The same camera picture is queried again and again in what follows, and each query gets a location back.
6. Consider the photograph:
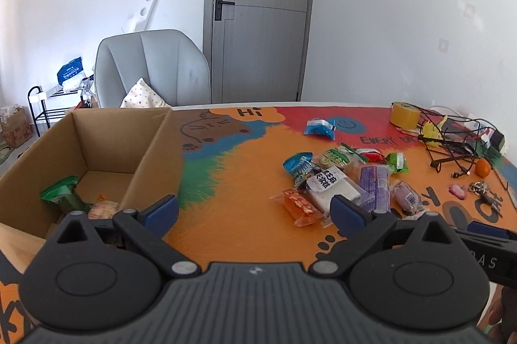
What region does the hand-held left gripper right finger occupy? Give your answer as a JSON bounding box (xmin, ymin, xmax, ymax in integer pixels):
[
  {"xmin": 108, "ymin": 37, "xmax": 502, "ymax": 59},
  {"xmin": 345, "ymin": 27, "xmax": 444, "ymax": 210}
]
[{"xmin": 309, "ymin": 195, "xmax": 469, "ymax": 281}]

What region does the purple snack packet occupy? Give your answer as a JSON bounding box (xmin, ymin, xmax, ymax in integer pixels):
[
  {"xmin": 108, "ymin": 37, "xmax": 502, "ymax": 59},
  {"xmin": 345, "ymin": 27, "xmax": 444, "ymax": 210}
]
[{"xmin": 357, "ymin": 163, "xmax": 392, "ymax": 210}]

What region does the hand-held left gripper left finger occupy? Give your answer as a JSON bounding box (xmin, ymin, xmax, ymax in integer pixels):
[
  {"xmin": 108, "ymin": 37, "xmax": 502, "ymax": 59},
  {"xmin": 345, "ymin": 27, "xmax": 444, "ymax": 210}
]
[{"xmin": 42, "ymin": 195, "xmax": 202, "ymax": 281}]

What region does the black wire stand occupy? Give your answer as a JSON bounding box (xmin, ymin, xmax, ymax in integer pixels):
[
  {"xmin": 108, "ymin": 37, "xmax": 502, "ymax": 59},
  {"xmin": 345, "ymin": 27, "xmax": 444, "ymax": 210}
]
[{"xmin": 414, "ymin": 107, "xmax": 491, "ymax": 169}]

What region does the grey door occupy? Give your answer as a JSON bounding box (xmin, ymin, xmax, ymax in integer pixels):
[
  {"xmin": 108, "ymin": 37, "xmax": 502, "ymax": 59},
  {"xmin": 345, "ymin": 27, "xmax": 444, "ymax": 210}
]
[{"xmin": 202, "ymin": 0, "xmax": 318, "ymax": 104}]

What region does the white patterned cushion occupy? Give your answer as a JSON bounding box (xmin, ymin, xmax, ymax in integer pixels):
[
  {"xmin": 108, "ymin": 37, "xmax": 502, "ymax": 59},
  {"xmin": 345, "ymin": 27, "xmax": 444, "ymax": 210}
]
[{"xmin": 120, "ymin": 78, "xmax": 173, "ymax": 109}]

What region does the orange cracker packet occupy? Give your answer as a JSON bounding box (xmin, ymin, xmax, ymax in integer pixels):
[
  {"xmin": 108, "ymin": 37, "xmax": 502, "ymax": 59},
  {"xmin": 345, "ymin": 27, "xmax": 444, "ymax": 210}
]
[{"xmin": 87, "ymin": 200, "xmax": 120, "ymax": 222}]

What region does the yellow tape roll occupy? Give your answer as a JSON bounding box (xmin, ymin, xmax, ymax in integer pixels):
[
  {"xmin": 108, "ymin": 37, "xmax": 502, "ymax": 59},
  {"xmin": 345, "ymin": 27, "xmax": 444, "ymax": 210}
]
[{"xmin": 390, "ymin": 102, "xmax": 423, "ymax": 129}]

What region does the white foam board with holes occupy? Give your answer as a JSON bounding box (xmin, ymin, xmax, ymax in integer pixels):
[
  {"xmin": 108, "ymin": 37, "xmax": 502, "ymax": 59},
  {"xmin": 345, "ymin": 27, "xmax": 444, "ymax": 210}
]
[{"xmin": 120, "ymin": 0, "xmax": 161, "ymax": 33}]

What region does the small mauve snack packet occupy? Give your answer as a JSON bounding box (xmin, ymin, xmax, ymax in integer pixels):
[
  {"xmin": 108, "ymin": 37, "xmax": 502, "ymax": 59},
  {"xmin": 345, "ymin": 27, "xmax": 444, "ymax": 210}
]
[{"xmin": 390, "ymin": 180, "xmax": 425, "ymax": 215}]

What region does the black metal rack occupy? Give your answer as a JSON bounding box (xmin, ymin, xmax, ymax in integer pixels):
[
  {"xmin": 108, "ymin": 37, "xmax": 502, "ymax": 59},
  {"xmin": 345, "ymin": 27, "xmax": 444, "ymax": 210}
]
[{"xmin": 27, "ymin": 85, "xmax": 96, "ymax": 137}]

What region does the black door handle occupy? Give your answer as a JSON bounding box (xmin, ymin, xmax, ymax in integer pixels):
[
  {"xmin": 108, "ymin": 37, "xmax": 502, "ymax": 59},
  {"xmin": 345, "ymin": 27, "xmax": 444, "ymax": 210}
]
[{"xmin": 214, "ymin": 0, "xmax": 237, "ymax": 22}]

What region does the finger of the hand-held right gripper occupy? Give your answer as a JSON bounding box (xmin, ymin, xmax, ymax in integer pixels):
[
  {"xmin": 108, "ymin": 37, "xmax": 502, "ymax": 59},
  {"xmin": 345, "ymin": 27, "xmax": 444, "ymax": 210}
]
[{"xmin": 466, "ymin": 220, "xmax": 517, "ymax": 242}]

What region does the blue and green snack packet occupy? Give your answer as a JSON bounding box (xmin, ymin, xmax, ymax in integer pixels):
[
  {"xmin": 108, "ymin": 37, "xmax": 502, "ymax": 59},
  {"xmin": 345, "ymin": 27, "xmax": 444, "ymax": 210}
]
[{"xmin": 283, "ymin": 152, "xmax": 320, "ymax": 183}]

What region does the dark green snack packet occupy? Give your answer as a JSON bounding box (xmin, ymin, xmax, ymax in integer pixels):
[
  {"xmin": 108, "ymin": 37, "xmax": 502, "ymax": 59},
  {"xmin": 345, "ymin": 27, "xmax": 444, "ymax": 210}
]
[{"xmin": 39, "ymin": 176, "xmax": 91, "ymax": 214}]

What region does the black cable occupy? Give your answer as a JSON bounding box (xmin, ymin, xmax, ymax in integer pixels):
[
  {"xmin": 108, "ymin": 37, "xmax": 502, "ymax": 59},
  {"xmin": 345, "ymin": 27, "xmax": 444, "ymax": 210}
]
[{"xmin": 450, "ymin": 118, "xmax": 502, "ymax": 180}]

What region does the bunch of keys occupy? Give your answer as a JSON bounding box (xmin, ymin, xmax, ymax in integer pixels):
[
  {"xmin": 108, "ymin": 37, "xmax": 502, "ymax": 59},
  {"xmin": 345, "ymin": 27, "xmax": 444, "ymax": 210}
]
[{"xmin": 469, "ymin": 181, "xmax": 504, "ymax": 218}]

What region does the small printed cardboard box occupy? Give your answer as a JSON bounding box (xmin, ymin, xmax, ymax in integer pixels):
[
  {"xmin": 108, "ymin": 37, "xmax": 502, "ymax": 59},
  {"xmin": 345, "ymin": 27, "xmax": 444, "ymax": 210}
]
[{"xmin": 0, "ymin": 106, "xmax": 33, "ymax": 148}]

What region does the person's right hand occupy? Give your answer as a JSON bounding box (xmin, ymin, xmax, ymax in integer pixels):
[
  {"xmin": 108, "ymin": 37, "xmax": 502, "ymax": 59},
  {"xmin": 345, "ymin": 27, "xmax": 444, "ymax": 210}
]
[{"xmin": 487, "ymin": 283, "xmax": 517, "ymax": 344}]

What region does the small green snack packet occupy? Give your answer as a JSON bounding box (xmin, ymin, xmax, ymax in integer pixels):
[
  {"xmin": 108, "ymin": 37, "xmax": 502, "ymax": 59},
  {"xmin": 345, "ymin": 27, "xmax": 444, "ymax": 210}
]
[{"xmin": 385, "ymin": 152, "xmax": 409, "ymax": 174}]

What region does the white packet with black label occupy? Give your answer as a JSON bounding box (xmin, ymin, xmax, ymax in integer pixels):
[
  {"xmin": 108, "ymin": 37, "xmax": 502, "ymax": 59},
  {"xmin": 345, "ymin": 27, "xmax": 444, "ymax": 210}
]
[{"xmin": 305, "ymin": 166, "xmax": 370, "ymax": 226}]

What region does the orange and red snack packet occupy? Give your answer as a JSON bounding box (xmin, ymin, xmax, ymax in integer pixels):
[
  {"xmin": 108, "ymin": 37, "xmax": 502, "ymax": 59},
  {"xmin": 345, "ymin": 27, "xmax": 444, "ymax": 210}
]
[{"xmin": 270, "ymin": 188, "xmax": 324, "ymax": 228}]

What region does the black power adapter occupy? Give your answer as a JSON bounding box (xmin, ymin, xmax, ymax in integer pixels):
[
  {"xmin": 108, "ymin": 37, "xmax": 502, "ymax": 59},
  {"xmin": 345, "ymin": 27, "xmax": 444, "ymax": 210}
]
[{"xmin": 489, "ymin": 130, "xmax": 507, "ymax": 157}]

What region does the white power strip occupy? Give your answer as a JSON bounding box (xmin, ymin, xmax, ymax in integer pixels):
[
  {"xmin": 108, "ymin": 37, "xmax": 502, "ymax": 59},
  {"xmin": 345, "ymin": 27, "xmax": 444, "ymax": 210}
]
[{"xmin": 456, "ymin": 121, "xmax": 492, "ymax": 135}]

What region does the grey armchair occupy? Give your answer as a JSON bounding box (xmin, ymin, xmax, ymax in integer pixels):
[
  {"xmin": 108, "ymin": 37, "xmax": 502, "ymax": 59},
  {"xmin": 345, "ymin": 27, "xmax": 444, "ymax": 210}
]
[{"xmin": 94, "ymin": 29, "xmax": 212, "ymax": 109}]

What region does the yellow plastic toy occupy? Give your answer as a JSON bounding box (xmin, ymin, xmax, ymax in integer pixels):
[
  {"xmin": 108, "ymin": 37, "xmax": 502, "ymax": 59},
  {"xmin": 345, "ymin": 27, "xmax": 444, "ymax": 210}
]
[{"xmin": 420, "ymin": 115, "xmax": 450, "ymax": 147}]

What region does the green and white snack packet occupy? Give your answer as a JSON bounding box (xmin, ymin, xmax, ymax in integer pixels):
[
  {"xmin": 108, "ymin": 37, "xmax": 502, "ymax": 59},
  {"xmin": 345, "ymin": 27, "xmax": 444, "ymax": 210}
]
[{"xmin": 320, "ymin": 145, "xmax": 364, "ymax": 169}]

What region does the blue plastic bag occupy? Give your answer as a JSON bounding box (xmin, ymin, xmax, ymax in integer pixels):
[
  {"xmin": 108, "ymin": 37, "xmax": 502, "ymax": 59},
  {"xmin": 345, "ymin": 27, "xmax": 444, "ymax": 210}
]
[{"xmin": 57, "ymin": 57, "xmax": 88, "ymax": 92}]

